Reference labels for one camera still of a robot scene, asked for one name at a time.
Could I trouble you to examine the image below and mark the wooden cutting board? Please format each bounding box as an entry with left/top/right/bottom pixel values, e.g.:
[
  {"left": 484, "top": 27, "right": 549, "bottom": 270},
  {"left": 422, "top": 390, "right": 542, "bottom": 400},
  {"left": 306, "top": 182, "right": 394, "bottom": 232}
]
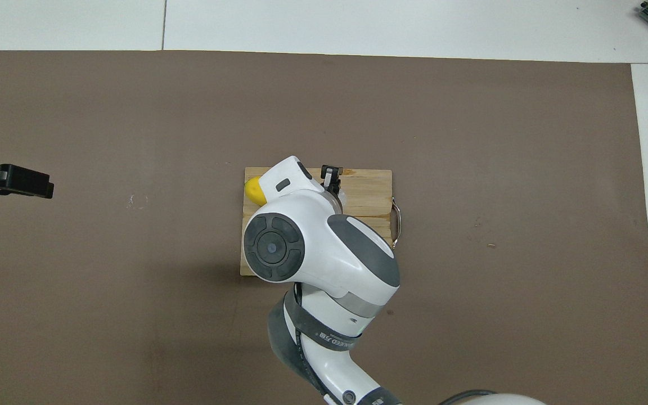
[{"left": 240, "top": 167, "right": 402, "bottom": 277}]

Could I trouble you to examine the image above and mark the brown table mat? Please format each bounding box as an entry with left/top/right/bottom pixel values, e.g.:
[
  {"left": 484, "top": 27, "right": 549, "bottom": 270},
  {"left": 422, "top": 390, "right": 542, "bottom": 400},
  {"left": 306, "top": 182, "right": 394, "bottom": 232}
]
[{"left": 0, "top": 49, "right": 648, "bottom": 405}]

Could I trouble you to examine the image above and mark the yellow lemon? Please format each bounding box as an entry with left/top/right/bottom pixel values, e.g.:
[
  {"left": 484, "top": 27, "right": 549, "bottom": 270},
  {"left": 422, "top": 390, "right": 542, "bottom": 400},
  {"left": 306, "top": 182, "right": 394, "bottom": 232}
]
[{"left": 244, "top": 176, "right": 269, "bottom": 206}]

